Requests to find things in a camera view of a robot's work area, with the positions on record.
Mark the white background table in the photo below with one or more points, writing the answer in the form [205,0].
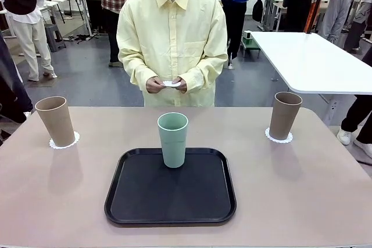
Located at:
[305,62]

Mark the orange and black pole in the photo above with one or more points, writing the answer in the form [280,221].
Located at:
[312,12]

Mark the person with white shoes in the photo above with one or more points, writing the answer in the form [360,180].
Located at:
[357,108]

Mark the person in yellow shirt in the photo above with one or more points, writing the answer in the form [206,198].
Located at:
[174,41]

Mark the black bag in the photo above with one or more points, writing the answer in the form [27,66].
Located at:
[257,11]

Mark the black plastic tray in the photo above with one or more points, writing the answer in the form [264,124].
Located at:
[174,198]

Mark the person's right forearm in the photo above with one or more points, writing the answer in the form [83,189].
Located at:
[136,73]

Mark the person's left forearm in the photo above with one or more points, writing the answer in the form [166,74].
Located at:
[203,73]

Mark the grey step stool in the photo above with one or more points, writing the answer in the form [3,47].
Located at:
[55,37]

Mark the white lace coaster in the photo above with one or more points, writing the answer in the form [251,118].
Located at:
[279,141]
[77,140]
[171,84]

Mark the brown cup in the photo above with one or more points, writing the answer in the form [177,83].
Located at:
[283,120]
[56,123]

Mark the mint green cup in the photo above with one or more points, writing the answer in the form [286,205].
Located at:
[173,146]

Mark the person's left hand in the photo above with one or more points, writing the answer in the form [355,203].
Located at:
[183,85]

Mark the person in grey jacket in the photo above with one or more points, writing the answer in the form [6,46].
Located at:
[360,12]

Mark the small green rack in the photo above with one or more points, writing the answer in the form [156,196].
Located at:
[251,44]

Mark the black tripod on floor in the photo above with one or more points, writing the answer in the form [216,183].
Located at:
[82,38]

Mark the person in dark blue coat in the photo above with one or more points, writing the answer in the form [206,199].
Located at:
[11,85]

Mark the person's right hand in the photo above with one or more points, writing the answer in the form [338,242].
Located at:
[152,86]

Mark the black cart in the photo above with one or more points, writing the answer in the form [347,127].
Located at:
[93,15]

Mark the person in maroon top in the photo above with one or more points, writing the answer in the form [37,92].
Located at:
[26,36]

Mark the grey framed background desk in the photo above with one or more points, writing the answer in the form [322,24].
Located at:
[276,4]

